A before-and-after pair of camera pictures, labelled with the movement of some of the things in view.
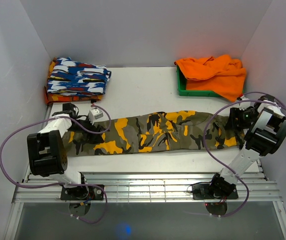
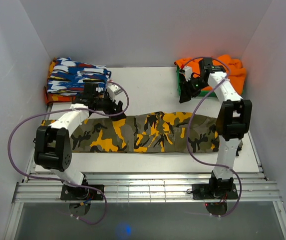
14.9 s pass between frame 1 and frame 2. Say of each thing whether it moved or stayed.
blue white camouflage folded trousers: stayed
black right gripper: moved
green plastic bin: stayed
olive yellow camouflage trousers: stayed
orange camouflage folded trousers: stayed
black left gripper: moved
